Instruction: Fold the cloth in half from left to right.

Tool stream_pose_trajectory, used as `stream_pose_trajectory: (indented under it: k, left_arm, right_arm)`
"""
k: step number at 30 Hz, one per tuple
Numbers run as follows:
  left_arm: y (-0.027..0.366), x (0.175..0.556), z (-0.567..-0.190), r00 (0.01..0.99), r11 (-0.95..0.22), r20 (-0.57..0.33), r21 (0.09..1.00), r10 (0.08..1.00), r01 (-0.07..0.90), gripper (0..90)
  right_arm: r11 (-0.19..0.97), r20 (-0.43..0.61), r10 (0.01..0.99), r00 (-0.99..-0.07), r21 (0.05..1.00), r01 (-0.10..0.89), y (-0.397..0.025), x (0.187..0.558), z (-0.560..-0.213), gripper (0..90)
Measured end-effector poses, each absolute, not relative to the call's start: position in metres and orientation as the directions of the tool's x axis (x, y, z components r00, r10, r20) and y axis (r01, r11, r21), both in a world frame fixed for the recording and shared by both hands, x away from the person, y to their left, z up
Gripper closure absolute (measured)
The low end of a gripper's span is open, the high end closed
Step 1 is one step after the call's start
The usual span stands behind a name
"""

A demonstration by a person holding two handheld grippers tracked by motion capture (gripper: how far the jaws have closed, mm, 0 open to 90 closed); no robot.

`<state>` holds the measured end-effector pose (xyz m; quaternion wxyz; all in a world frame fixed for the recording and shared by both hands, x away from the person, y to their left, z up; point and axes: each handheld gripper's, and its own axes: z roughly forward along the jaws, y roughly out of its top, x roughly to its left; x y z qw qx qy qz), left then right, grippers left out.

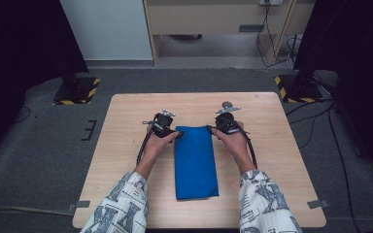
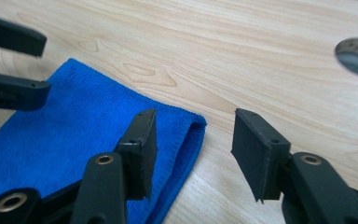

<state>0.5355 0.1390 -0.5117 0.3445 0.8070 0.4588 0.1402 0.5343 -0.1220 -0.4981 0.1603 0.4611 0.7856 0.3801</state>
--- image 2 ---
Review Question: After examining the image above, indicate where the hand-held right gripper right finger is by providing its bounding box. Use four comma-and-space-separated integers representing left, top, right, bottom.
230, 107, 358, 224

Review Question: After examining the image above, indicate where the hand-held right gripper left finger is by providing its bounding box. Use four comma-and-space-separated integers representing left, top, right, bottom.
69, 108, 158, 224

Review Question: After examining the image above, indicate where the blue cloth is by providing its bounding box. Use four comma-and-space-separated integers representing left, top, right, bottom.
0, 57, 208, 224

